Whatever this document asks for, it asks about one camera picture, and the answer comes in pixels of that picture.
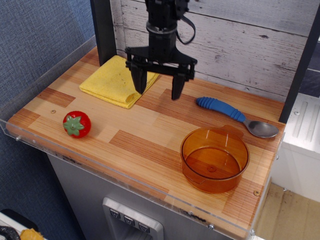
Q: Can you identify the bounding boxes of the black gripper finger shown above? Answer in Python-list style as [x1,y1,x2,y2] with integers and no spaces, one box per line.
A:
[171,74,187,100]
[131,65,147,94]

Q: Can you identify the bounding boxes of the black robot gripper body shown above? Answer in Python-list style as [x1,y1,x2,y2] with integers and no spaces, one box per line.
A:
[125,22,197,80]

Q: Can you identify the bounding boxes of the orange transparent plastic container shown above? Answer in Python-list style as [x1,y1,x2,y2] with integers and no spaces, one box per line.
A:
[180,125,250,194]

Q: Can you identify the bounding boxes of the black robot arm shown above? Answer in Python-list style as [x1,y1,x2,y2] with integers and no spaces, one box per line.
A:
[125,0,197,100]

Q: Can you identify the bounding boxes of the folded yellow cloth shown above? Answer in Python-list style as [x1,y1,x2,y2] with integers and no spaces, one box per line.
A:
[79,55,161,110]

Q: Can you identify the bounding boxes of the red toy strawberry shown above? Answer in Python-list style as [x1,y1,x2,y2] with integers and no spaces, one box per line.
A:
[63,111,92,139]

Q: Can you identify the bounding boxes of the clear acrylic table guard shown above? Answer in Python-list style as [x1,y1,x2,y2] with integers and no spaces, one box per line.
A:
[0,34,284,239]

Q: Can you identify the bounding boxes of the grey cabinet with button panel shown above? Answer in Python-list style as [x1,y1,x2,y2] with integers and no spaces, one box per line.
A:
[48,155,228,240]

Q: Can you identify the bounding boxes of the white ribbed side unit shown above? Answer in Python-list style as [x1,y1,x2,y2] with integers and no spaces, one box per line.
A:
[271,93,320,202]

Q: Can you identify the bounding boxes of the yellow object bottom left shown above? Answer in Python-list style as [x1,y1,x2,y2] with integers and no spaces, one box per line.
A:
[20,228,45,240]

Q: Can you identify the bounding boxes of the black flat cable loop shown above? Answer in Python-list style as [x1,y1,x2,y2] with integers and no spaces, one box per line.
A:
[174,13,197,46]

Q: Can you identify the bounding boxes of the black left vertical post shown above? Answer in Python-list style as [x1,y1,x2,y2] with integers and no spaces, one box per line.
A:
[90,0,117,66]

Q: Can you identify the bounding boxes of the black vertical post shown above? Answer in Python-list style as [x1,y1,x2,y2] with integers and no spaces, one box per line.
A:
[90,0,117,66]
[278,5,320,124]

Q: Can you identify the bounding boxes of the blue handled metal spoon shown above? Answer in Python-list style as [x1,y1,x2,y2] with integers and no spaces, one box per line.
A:
[196,96,279,138]

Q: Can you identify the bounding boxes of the black right vertical post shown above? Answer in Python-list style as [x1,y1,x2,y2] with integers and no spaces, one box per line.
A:
[278,5,320,124]

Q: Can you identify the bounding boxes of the black braided cable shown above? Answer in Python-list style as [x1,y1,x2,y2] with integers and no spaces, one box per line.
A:
[0,225,21,240]

